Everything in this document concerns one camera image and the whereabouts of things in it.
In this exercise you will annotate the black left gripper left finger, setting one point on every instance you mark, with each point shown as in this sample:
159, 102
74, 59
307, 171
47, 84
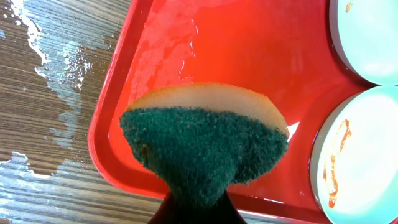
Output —
169, 212

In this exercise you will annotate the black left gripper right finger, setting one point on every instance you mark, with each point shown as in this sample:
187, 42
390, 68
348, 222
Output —
225, 212

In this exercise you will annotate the green orange sponge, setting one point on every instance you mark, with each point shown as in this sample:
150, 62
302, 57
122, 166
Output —
200, 138

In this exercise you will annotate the white plate top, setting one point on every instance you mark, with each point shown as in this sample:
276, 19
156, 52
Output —
364, 34

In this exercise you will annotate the white plate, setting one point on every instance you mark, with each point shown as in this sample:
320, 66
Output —
353, 167
364, 34

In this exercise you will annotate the red plastic tray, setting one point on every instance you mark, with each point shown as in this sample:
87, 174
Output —
281, 49

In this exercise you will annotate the white plate right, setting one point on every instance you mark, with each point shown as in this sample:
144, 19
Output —
353, 167

